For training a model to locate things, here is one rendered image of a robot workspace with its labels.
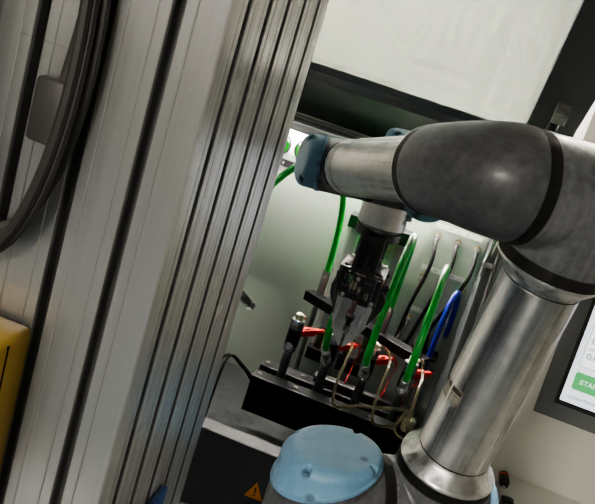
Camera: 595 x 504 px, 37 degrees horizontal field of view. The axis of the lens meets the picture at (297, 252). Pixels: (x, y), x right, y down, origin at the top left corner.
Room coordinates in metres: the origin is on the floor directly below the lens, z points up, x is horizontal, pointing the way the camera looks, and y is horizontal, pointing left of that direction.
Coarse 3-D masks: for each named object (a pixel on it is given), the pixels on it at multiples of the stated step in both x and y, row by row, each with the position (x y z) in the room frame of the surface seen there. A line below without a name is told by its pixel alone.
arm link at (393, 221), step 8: (360, 208) 1.34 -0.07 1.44; (368, 208) 1.32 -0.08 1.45; (376, 208) 1.31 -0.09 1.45; (384, 208) 1.31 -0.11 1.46; (392, 208) 1.31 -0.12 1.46; (360, 216) 1.33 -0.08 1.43; (368, 216) 1.32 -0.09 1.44; (376, 216) 1.31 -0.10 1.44; (384, 216) 1.31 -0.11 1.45; (392, 216) 1.31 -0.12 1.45; (400, 216) 1.31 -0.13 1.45; (408, 216) 1.34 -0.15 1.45; (368, 224) 1.31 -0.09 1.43; (376, 224) 1.31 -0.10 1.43; (384, 224) 1.31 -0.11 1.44; (392, 224) 1.31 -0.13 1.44; (400, 224) 1.32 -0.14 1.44; (376, 232) 1.31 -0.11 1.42; (384, 232) 1.31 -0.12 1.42; (392, 232) 1.31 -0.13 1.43; (400, 232) 1.32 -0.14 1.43
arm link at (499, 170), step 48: (336, 144) 1.16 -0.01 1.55; (384, 144) 0.99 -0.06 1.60; (432, 144) 0.86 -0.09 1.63; (480, 144) 0.83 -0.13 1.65; (528, 144) 0.83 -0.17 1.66; (336, 192) 1.16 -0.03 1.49; (384, 192) 0.97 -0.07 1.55; (432, 192) 0.84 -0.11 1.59; (480, 192) 0.81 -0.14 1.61; (528, 192) 0.81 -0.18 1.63
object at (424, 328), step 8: (448, 264) 1.64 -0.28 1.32; (448, 272) 1.60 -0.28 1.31; (440, 280) 1.57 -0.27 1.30; (440, 288) 1.55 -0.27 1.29; (440, 296) 1.54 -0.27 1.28; (432, 304) 1.53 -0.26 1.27; (432, 312) 1.52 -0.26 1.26; (424, 320) 1.51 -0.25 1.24; (432, 320) 1.51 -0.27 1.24; (424, 328) 1.50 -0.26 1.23; (424, 336) 1.49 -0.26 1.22; (416, 344) 1.49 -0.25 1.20; (416, 352) 1.48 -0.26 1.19; (416, 360) 1.48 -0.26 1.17; (408, 368) 1.49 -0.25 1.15; (408, 376) 1.49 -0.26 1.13; (400, 384) 1.55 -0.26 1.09; (408, 384) 1.52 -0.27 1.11; (400, 392) 1.58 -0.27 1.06
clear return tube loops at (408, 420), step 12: (384, 348) 1.64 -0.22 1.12; (420, 360) 1.63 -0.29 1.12; (336, 384) 1.54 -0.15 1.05; (420, 384) 1.57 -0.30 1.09; (372, 408) 1.53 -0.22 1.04; (384, 408) 1.59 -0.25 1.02; (396, 408) 1.59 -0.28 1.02; (372, 420) 1.52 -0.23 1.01; (408, 420) 1.51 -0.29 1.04; (396, 432) 1.54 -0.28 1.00; (408, 432) 1.51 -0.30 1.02
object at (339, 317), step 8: (336, 304) 1.36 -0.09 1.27; (344, 304) 1.36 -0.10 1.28; (352, 304) 1.37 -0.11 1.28; (336, 312) 1.33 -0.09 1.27; (344, 312) 1.36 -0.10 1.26; (336, 320) 1.33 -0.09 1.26; (344, 320) 1.36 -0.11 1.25; (336, 328) 1.35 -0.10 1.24; (344, 328) 1.37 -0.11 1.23; (336, 336) 1.36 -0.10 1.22
